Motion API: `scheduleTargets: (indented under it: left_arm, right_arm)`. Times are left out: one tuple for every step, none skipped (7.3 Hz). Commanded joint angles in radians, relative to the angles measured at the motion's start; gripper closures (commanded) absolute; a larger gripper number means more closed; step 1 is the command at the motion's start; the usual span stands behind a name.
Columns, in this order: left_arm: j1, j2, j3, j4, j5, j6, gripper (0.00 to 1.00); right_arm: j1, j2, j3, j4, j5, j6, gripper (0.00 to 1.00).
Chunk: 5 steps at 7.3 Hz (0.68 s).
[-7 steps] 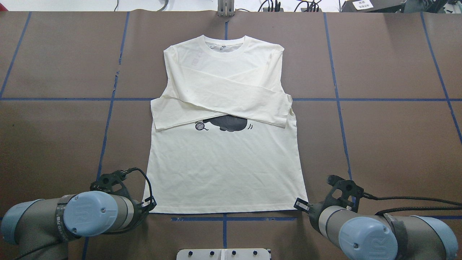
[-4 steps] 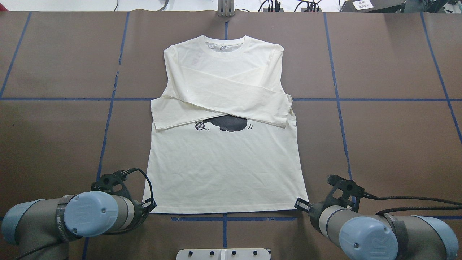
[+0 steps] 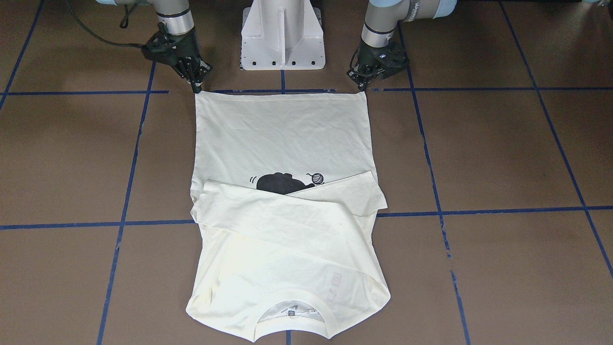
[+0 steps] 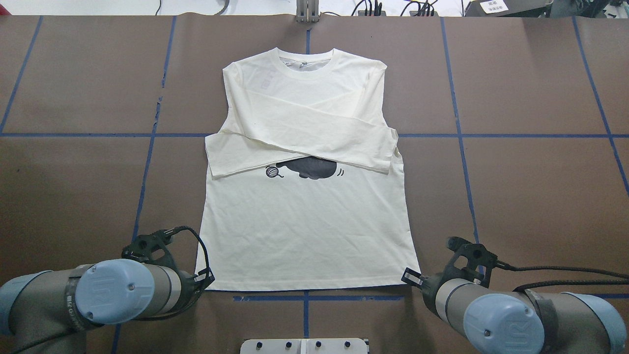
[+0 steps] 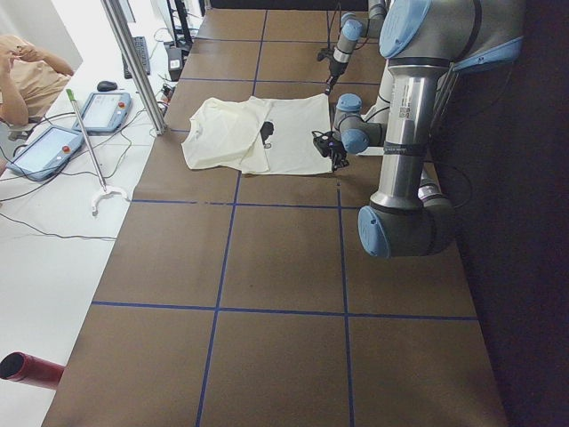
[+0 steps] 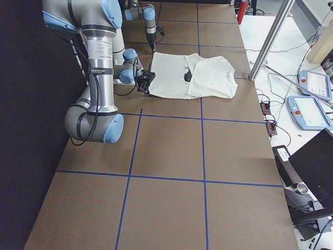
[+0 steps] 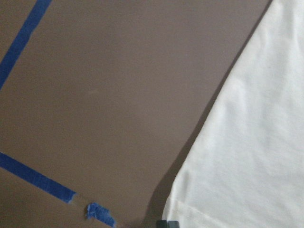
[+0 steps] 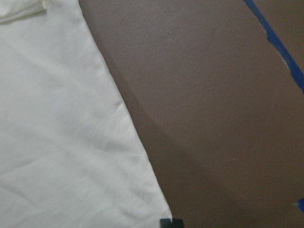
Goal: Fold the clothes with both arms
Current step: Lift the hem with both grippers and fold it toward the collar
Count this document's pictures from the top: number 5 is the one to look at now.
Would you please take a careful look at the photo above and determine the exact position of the aluminium frame post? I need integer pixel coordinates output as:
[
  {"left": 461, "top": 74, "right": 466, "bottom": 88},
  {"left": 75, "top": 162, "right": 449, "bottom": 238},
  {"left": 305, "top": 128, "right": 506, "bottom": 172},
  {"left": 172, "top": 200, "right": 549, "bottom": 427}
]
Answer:
[{"left": 100, "top": 0, "right": 166, "bottom": 135}]

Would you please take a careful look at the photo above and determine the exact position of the black keyboard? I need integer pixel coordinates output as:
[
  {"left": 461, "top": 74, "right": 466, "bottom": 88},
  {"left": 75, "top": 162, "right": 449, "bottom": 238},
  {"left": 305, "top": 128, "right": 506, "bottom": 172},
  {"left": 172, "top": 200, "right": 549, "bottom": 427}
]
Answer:
[{"left": 122, "top": 36, "right": 151, "bottom": 79}]

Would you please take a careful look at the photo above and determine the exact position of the white camera mast with base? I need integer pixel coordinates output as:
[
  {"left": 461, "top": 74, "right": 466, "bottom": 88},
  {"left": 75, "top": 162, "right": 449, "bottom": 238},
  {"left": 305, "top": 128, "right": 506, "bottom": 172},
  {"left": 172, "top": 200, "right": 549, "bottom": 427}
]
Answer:
[{"left": 363, "top": 65, "right": 394, "bottom": 125}]

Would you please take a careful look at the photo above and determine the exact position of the far blue teach pendant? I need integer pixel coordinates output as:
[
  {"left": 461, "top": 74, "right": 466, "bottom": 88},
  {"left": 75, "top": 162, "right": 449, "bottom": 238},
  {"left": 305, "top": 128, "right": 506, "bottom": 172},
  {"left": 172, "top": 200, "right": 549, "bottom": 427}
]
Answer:
[{"left": 80, "top": 92, "right": 132, "bottom": 135}]

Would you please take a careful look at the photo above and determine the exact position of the person in beige shirt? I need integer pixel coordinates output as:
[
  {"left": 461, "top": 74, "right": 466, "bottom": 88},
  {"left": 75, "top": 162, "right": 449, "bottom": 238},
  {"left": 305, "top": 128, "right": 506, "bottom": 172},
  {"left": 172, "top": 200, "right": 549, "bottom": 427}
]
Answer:
[{"left": 1, "top": 35, "right": 75, "bottom": 126}]

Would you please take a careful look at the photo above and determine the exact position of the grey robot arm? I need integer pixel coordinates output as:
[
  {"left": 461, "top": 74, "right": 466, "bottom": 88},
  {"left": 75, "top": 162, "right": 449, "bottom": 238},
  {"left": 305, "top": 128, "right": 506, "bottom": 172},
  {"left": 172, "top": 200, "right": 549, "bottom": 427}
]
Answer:
[
  {"left": 328, "top": 1, "right": 525, "bottom": 258},
  {"left": 317, "top": 1, "right": 391, "bottom": 95}
]

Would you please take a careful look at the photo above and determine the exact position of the cream long-sleeve cat shirt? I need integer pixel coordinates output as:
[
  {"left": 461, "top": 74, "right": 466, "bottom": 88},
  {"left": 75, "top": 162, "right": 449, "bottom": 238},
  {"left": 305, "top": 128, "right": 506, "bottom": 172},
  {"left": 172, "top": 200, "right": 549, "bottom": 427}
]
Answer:
[{"left": 181, "top": 94, "right": 332, "bottom": 175}]

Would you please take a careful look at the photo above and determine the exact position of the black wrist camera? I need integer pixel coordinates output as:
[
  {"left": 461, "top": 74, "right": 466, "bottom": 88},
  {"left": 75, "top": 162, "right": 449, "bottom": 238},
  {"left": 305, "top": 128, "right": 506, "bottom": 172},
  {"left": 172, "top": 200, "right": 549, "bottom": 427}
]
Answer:
[
  {"left": 311, "top": 131, "right": 334, "bottom": 157},
  {"left": 317, "top": 47, "right": 334, "bottom": 61}
]

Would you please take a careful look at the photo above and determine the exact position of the grabber stick with white hook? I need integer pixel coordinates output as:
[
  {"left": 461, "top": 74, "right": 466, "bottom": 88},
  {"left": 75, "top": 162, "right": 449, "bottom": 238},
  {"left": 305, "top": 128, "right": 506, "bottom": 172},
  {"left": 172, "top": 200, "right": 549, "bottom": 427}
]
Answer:
[{"left": 66, "top": 89, "right": 130, "bottom": 217}]

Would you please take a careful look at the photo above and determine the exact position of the black box white label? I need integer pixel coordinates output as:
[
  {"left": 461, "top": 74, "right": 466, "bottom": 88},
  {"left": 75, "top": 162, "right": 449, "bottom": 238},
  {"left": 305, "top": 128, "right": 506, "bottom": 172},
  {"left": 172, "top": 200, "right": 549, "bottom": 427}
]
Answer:
[{"left": 166, "top": 45, "right": 184, "bottom": 82}]

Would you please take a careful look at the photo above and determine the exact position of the blue teach pendant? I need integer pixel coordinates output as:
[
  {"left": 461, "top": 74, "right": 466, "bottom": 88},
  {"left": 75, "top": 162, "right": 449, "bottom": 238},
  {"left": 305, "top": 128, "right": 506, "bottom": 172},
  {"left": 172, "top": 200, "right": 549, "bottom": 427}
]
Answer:
[
  {"left": 7, "top": 125, "right": 84, "bottom": 181},
  {"left": 80, "top": 92, "right": 132, "bottom": 135}
]

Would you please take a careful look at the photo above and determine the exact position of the red tube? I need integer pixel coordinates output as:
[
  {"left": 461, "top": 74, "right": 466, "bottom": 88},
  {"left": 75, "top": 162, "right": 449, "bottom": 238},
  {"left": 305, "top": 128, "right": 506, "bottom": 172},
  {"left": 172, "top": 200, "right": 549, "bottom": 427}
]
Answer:
[{"left": 1, "top": 351, "right": 65, "bottom": 390}]

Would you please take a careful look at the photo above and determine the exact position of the near blue teach pendant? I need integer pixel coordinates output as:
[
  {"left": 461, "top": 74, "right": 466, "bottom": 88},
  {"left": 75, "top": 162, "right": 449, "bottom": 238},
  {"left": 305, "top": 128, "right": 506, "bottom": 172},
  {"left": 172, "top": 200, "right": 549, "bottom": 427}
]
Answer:
[{"left": 7, "top": 125, "right": 84, "bottom": 181}]

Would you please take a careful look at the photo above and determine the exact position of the black computer mouse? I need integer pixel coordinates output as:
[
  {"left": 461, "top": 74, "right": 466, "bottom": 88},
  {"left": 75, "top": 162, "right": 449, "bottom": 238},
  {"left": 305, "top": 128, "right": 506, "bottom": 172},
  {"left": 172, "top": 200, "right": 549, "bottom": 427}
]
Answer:
[{"left": 97, "top": 80, "right": 118, "bottom": 93}]

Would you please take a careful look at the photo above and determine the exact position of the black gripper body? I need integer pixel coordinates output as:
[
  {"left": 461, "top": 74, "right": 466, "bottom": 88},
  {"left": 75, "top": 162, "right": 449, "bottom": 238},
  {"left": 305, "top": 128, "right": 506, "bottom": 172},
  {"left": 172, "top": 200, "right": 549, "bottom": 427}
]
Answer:
[
  {"left": 329, "top": 59, "right": 347, "bottom": 77},
  {"left": 328, "top": 141, "right": 347, "bottom": 164}
]

